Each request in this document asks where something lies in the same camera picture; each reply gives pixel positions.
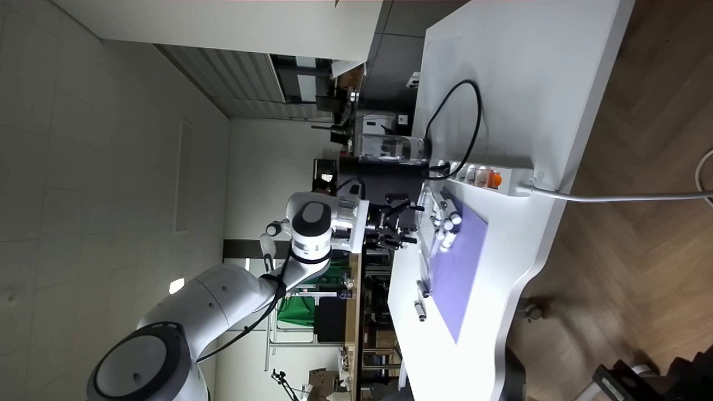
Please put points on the green cloth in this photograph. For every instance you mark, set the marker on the green cloth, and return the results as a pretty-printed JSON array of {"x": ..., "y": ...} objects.
[{"x": 305, "y": 308}]

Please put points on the white power strip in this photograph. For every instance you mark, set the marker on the white power strip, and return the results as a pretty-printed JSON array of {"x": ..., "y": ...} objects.
[{"x": 498, "y": 175}]

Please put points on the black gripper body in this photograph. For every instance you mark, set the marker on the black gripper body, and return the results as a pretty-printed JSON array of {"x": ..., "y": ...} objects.
[{"x": 383, "y": 226}]

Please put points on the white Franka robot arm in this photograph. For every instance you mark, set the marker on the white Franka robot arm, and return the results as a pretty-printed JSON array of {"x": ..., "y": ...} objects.
[{"x": 215, "y": 303}]

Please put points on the purple table mat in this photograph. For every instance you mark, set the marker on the purple table mat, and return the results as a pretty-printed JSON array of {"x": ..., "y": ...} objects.
[{"x": 461, "y": 281}]

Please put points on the black computer monitor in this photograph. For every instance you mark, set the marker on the black computer monitor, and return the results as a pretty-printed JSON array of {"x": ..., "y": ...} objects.
[{"x": 386, "y": 175}]

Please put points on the wooden storage shelf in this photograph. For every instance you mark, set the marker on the wooden storage shelf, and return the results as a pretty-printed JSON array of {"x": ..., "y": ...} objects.
[{"x": 376, "y": 297}]

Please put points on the small bottle black cap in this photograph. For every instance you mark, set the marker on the small bottle black cap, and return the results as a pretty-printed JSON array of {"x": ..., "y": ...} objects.
[{"x": 425, "y": 288}]

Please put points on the small white background robot arm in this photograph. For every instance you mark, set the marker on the small white background robot arm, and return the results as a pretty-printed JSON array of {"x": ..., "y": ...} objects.
[{"x": 272, "y": 231}]

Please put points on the black equipment on floor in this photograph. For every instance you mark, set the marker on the black equipment on floor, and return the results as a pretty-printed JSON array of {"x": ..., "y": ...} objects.
[{"x": 670, "y": 381}]

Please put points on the white countertop appliance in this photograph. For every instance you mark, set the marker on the white countertop appliance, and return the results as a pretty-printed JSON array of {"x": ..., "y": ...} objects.
[{"x": 370, "y": 135}]

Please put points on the clear plastic container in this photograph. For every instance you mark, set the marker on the clear plastic container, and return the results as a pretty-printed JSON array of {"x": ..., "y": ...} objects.
[{"x": 426, "y": 249}]

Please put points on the beige fuzzy rug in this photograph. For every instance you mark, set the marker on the beige fuzzy rug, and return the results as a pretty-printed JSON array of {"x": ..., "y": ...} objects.
[{"x": 572, "y": 334}]

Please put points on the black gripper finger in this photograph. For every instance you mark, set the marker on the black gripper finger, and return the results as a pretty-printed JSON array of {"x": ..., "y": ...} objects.
[
  {"x": 406, "y": 209},
  {"x": 402, "y": 236}
]

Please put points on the small black box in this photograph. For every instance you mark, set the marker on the small black box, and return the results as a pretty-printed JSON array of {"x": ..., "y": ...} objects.
[{"x": 331, "y": 320}]

